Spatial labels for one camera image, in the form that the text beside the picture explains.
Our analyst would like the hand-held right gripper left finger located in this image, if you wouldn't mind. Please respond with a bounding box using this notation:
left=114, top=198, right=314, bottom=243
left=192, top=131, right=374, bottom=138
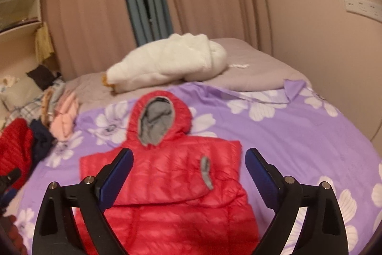
left=31, top=148, right=134, bottom=255

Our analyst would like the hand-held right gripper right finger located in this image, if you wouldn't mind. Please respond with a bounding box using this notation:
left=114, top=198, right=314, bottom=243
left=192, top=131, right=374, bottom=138
left=245, top=148, right=350, bottom=255

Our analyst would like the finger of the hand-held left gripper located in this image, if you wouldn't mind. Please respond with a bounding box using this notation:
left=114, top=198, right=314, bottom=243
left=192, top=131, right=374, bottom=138
left=0, top=168, right=22, bottom=187
left=0, top=188, right=16, bottom=208

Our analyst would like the red hooded puffer jacket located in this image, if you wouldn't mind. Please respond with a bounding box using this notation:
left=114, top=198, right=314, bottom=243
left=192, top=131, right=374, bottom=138
left=79, top=90, right=260, bottom=255

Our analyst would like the person's left hand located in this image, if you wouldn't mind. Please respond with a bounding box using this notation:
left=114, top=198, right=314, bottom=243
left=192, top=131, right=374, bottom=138
left=3, top=214, right=26, bottom=248

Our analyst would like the dark red puffer jacket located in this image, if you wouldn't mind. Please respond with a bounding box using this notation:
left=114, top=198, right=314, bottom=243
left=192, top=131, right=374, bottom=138
left=0, top=118, right=35, bottom=181

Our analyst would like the navy garment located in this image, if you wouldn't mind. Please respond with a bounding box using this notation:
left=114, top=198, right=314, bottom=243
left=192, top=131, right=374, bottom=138
left=28, top=119, right=57, bottom=166

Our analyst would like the purple floral bed sheet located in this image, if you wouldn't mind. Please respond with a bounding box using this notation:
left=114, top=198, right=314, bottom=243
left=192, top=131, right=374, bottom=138
left=13, top=80, right=382, bottom=255

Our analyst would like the plaid cloth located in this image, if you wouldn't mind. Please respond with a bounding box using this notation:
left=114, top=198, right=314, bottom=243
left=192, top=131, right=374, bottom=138
left=9, top=79, right=66, bottom=124

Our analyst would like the pink garment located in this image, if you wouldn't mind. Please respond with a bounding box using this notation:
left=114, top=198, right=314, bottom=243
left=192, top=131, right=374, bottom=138
left=49, top=91, right=80, bottom=142

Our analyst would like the beige pillow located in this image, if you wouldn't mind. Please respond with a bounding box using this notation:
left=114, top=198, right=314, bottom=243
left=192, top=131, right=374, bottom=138
left=0, top=76, right=42, bottom=112

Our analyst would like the grey garment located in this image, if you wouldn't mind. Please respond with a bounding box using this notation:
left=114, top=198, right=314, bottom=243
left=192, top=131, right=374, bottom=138
left=51, top=82, right=67, bottom=101

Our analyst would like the dark brown pillow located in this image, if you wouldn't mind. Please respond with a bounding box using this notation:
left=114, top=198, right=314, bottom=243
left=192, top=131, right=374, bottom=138
left=26, top=64, right=62, bottom=91

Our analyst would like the grey quilt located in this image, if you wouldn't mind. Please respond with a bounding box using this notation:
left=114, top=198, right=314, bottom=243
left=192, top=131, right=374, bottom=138
left=64, top=38, right=312, bottom=112

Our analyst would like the white goose plush toy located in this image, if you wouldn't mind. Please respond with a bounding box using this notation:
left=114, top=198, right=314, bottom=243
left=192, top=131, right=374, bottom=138
left=101, top=33, right=228, bottom=94

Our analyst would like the yellow fringed cloth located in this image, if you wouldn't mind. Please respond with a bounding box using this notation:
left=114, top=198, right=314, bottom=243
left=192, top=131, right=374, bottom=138
left=34, top=23, right=56, bottom=61

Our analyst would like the cream wall shelf unit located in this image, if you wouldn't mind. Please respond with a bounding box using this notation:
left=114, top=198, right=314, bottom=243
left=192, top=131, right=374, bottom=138
left=0, top=0, right=45, bottom=35

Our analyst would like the white wall socket strip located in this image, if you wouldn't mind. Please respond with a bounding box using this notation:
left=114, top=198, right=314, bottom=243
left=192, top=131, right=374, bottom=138
left=343, top=0, right=382, bottom=20

